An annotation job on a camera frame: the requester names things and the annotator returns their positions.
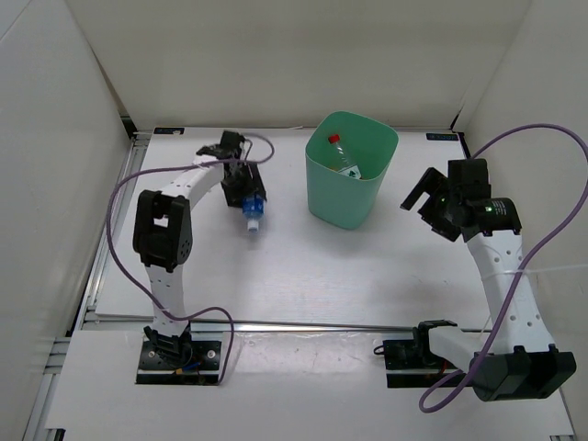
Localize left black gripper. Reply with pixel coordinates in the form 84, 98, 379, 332
220, 159, 265, 209

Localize blue label plastic bottle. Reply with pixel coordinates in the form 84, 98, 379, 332
242, 194, 265, 233

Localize red label plastic bottle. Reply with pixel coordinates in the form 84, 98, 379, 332
328, 134, 363, 180

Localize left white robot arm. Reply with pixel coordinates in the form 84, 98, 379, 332
132, 130, 266, 368

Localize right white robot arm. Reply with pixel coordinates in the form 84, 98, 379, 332
401, 159, 577, 401

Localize green plastic bin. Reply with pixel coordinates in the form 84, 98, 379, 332
305, 111, 399, 230

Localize right blue corner label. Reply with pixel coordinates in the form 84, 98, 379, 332
425, 132, 459, 141

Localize blue corner label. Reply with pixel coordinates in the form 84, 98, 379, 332
425, 132, 459, 141
153, 127, 185, 136

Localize left blue corner label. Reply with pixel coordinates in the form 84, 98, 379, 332
153, 127, 185, 136

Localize white zip tie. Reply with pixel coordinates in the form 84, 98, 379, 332
478, 263, 588, 339

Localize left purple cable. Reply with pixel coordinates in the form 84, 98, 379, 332
106, 133, 277, 385

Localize purple cable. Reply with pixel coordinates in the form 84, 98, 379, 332
418, 122, 588, 413
106, 133, 277, 385

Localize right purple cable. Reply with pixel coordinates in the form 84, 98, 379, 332
418, 122, 588, 413

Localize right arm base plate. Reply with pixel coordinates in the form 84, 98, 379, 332
373, 320, 481, 389

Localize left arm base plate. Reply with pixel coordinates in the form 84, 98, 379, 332
135, 338, 222, 386

